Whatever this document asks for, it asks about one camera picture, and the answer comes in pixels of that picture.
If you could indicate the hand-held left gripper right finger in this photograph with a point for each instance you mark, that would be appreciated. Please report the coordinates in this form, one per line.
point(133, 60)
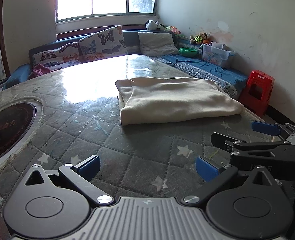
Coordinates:
point(207, 168)

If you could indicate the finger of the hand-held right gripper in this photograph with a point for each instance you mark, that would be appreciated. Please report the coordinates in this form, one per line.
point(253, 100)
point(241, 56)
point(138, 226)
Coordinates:
point(220, 140)
point(265, 128)

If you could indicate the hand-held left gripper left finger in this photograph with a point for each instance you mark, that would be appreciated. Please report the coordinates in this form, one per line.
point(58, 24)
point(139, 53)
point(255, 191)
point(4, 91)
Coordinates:
point(88, 166)

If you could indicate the cream sweatshirt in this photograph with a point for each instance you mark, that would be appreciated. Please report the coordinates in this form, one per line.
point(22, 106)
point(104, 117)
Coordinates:
point(175, 97)

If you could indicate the red plastic stool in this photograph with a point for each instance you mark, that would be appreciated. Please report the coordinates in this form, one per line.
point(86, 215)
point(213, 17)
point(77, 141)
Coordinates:
point(260, 80)

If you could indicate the blue sofa cover cloth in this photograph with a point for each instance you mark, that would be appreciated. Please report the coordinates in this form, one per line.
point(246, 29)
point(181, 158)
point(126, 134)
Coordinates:
point(212, 72)

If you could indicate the clear plastic storage box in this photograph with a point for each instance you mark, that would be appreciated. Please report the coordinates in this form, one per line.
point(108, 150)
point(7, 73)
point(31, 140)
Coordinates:
point(216, 56)

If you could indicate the round black induction hotplate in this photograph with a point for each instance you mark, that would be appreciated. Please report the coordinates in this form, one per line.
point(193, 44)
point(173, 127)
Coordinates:
point(5, 130)

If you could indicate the green plastic bowl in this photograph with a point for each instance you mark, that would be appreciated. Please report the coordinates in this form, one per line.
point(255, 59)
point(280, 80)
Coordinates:
point(187, 52)

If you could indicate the brown teddy bear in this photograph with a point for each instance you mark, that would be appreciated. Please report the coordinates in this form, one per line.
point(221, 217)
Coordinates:
point(205, 37)

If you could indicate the pink cloth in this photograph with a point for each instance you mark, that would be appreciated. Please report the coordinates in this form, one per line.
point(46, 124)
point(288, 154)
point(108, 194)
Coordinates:
point(38, 70)

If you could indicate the grey pillow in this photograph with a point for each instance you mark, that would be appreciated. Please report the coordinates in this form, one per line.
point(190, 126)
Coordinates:
point(157, 43)

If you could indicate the long butterfly print pillow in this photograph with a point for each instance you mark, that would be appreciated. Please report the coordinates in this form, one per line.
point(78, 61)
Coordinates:
point(57, 55)

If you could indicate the colourful plush toy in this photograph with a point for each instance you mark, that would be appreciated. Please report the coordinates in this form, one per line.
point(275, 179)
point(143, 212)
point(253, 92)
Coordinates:
point(173, 30)

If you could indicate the large butterfly print pillow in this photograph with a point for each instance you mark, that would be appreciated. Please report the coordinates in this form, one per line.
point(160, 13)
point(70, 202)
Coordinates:
point(102, 42)

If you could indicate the panda plush toy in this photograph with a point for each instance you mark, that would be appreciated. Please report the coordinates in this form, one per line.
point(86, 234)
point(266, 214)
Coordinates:
point(152, 25)

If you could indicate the blue corner sofa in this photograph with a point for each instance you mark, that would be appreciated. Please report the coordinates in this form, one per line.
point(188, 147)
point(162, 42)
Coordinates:
point(131, 38)

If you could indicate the dark wooden door frame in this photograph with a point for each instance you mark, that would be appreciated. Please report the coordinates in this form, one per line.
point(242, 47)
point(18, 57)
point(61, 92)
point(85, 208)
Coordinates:
point(5, 42)

